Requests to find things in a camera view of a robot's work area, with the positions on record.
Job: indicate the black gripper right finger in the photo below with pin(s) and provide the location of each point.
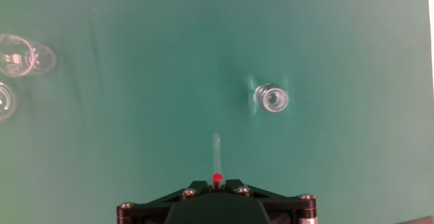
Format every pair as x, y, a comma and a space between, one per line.
285, 205

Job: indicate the small glass beaker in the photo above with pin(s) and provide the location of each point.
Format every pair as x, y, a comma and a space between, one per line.
20, 59

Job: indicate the glass dropper with red bulb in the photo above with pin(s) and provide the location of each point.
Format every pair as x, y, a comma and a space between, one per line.
217, 177

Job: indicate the green table mat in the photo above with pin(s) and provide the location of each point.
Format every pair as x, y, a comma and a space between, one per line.
169, 81

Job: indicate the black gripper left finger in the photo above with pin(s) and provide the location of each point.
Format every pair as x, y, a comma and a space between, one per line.
152, 207

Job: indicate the large glass beaker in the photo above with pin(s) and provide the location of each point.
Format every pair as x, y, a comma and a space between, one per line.
5, 103

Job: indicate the small clear glass bottle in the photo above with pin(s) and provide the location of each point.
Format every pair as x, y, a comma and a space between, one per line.
271, 98

